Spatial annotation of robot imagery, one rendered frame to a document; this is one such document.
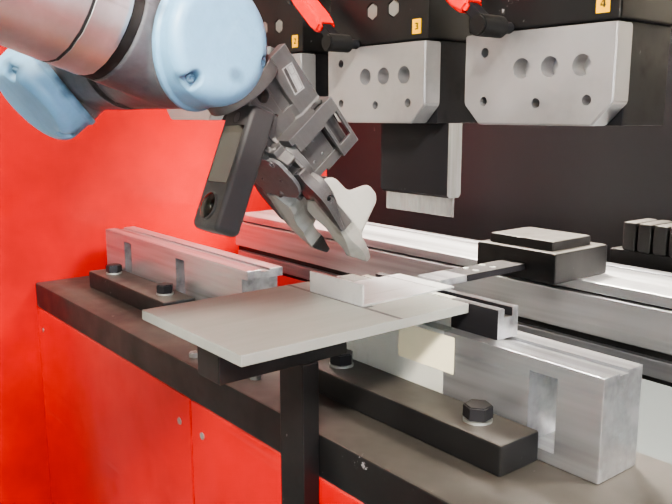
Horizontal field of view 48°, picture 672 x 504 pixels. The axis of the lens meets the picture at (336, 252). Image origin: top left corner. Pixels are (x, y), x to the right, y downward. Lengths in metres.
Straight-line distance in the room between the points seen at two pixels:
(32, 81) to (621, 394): 0.52
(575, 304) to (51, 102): 0.66
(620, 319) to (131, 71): 0.66
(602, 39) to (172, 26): 0.34
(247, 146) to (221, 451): 0.42
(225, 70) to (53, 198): 1.08
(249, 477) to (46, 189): 0.79
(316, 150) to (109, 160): 0.88
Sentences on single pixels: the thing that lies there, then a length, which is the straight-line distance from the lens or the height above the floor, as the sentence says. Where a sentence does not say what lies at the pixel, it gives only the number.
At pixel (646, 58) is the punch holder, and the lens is 0.67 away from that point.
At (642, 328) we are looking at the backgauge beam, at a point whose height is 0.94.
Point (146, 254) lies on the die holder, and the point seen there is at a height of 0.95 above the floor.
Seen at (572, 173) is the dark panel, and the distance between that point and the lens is 1.30.
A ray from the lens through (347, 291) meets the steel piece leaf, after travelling 0.75.
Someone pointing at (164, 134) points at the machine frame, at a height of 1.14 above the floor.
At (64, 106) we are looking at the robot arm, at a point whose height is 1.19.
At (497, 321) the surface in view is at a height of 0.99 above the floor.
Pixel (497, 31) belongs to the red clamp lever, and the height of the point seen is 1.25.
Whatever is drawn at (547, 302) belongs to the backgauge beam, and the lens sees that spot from 1.00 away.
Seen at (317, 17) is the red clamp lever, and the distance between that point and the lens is 0.83.
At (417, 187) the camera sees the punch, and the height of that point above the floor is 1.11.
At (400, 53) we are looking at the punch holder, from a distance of 0.77.
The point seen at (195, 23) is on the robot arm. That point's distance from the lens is 0.45.
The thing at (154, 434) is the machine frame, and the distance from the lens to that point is 1.12.
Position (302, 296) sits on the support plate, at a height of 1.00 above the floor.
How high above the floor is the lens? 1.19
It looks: 10 degrees down
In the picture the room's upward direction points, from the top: straight up
